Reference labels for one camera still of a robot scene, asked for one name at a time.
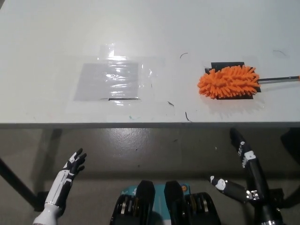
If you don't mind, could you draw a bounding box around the black table leg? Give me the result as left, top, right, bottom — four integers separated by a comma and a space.
0, 157, 38, 211

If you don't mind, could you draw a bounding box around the black teal robot torso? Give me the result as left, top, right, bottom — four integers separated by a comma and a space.
110, 180, 222, 225

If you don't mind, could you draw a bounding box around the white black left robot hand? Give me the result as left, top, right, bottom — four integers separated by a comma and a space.
45, 148, 87, 209

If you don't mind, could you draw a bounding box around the black floor plate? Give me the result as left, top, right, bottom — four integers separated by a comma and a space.
35, 191, 50, 210
273, 187, 286, 208

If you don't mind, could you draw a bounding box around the orange microfiber telescopic duster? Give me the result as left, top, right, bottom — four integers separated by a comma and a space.
198, 65, 300, 100

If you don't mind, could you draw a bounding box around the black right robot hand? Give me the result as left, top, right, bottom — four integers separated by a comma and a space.
210, 127, 276, 210

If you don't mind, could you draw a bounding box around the clear plastic film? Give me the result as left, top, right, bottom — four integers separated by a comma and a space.
67, 43, 176, 115

